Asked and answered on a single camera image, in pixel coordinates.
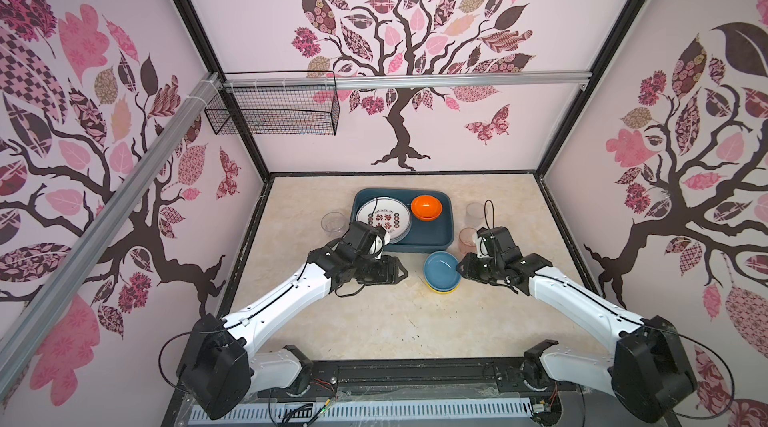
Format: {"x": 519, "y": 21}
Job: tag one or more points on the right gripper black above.
{"x": 467, "y": 267}

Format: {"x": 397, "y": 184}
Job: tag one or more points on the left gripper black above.
{"x": 388, "y": 274}

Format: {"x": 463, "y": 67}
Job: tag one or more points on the blue grey plastic bowl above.
{"x": 440, "y": 269}

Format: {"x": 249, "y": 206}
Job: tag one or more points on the orange plastic bowl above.
{"x": 426, "y": 208}

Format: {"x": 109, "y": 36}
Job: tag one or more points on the yellow plastic bowl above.
{"x": 443, "y": 290}

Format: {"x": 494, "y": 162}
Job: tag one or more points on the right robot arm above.
{"x": 606, "y": 331}

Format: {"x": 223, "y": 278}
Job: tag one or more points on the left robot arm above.
{"x": 264, "y": 319}

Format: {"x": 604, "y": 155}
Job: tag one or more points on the teal plastic bin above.
{"x": 423, "y": 236}

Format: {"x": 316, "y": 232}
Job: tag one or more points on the pinkish clear cup near right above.
{"x": 467, "y": 240}

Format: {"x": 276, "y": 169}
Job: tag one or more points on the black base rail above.
{"x": 389, "y": 375}

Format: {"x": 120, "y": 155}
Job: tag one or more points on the white vented cable duct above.
{"x": 357, "y": 412}

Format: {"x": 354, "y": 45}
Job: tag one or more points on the black wire basket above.
{"x": 282, "y": 102}

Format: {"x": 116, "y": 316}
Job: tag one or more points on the aluminium rail back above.
{"x": 408, "y": 80}

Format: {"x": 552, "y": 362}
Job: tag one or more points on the aluminium rail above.
{"x": 35, "y": 322}
{"x": 408, "y": 80}

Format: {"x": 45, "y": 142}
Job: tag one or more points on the aluminium rail left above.
{"x": 35, "y": 322}

